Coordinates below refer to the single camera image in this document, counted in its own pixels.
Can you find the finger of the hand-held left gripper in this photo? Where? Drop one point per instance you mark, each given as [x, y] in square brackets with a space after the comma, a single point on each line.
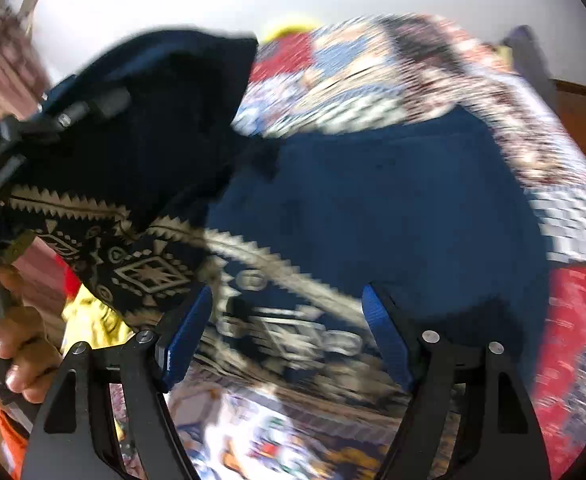
[73, 116]

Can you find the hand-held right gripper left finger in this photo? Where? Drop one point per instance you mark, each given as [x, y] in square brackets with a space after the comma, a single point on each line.
[188, 335]

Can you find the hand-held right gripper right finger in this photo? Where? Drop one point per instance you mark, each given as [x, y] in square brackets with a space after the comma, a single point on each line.
[385, 330]

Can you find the navy patterned sweater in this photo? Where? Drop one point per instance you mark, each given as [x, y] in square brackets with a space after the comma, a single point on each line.
[373, 200]

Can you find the person's left hand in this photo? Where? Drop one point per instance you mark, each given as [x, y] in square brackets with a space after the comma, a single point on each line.
[28, 345]

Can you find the striped curtain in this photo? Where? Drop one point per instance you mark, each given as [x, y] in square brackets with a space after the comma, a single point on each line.
[3, 70]

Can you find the orange cloth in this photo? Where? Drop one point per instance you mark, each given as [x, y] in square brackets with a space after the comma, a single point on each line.
[13, 445]

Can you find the patchwork printed blanket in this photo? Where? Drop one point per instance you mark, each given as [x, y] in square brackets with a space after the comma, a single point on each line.
[473, 75]

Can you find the yellow cloth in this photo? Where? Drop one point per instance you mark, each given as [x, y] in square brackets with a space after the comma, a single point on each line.
[502, 52]

